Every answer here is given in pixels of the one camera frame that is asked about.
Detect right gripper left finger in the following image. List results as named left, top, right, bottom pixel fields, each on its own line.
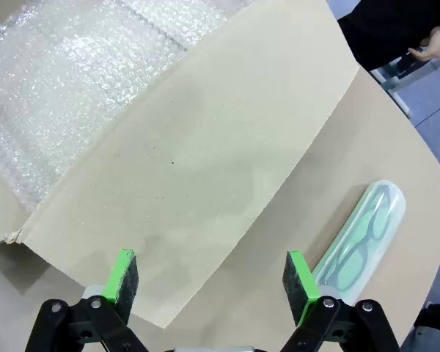
left=24, top=249, right=152, bottom=352

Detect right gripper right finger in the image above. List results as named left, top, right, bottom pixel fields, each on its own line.
left=278, top=250, right=403, bottom=352

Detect black frame glasses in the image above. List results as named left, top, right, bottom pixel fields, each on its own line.
left=320, top=185, right=392, bottom=291

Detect green translucent glasses case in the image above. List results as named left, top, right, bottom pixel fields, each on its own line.
left=312, top=179, right=407, bottom=304

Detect brown cardboard shipping box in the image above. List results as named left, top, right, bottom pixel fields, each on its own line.
left=0, top=0, right=361, bottom=330

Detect black fabric object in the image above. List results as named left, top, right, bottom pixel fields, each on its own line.
left=413, top=302, right=440, bottom=352

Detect clear bubble wrap sheet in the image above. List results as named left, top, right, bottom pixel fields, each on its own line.
left=0, top=0, right=258, bottom=214

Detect person black clothing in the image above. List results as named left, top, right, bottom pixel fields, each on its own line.
left=336, top=0, right=440, bottom=73

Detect white metal frame stand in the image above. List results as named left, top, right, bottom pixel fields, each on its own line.
left=370, top=54, right=440, bottom=119

